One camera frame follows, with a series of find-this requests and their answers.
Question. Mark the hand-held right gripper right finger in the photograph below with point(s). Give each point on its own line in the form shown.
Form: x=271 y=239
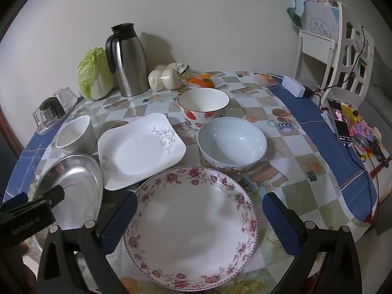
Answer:
x=281 y=223

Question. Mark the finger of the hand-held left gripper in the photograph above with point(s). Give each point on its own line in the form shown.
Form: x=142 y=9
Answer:
x=52 y=194

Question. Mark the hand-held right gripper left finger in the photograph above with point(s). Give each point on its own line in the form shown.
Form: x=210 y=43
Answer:
x=119 y=220

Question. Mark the floral round plate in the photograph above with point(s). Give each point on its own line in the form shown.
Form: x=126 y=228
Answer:
x=193 y=229

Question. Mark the light blue bowl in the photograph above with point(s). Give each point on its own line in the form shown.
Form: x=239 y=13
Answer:
x=231 y=144

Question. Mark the strawberry print bowl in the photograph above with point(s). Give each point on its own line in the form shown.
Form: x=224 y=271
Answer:
x=203 y=102

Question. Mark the round metal plate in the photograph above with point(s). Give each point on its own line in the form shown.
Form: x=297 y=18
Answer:
x=79 y=180

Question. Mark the small white bowl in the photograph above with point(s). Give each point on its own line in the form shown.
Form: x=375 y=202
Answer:
x=75 y=133

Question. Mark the checked printed tablecloth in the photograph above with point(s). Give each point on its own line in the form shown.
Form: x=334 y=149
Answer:
x=294 y=159

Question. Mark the square white plate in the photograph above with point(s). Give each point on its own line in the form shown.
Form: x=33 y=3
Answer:
x=137 y=150

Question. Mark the clear glass ashtray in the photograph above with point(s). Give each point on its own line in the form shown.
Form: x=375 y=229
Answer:
x=49 y=115

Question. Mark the clear glass cup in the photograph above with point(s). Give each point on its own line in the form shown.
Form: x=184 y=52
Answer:
x=66 y=96

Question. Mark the smartphone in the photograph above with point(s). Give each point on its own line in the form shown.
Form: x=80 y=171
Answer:
x=338 y=119

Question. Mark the colourful toy pile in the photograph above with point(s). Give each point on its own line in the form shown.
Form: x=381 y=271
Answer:
x=366 y=131

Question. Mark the napa cabbage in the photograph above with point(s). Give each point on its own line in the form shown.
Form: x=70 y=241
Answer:
x=93 y=76

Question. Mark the white power box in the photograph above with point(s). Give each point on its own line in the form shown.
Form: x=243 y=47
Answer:
x=293 y=86

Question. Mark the orange snack packet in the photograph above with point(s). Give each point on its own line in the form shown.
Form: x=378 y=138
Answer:
x=202 y=81
x=268 y=79

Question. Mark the bag of steamed buns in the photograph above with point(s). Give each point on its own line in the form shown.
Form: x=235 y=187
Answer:
x=167 y=78

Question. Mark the stainless steel thermos jug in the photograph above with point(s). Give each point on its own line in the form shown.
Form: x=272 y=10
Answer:
x=128 y=64

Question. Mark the white chair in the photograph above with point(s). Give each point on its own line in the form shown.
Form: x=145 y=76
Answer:
x=346 y=67

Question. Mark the white printed bag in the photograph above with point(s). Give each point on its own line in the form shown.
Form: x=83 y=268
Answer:
x=320 y=21

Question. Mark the teal cloth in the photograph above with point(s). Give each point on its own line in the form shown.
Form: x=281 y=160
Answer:
x=294 y=10

